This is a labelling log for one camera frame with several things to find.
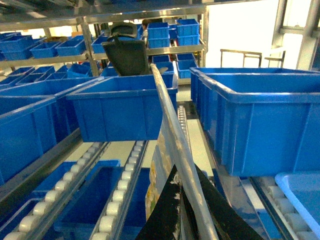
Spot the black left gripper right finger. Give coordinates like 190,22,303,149
182,164,262,240

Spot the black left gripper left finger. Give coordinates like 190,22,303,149
136,166,182,240

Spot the flower gift bag light blue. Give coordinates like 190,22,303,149
144,63,220,240

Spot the white roller conveyor track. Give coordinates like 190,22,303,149
90,140,149,240

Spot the blue plastic tray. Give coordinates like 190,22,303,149
274,171,320,238

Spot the large blue bin behind tray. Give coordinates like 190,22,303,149
190,67,320,177

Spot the blue bin on rollers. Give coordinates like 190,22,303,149
66,75,163,142

